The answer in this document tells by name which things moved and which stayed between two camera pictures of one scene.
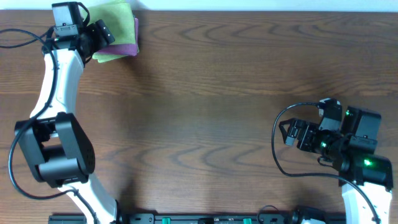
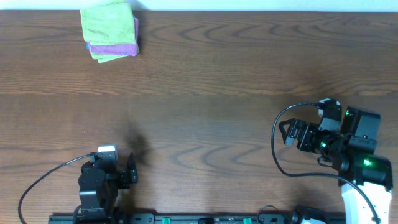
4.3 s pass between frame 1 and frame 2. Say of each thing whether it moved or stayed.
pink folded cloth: stayed
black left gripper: moved
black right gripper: stayed
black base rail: stayed
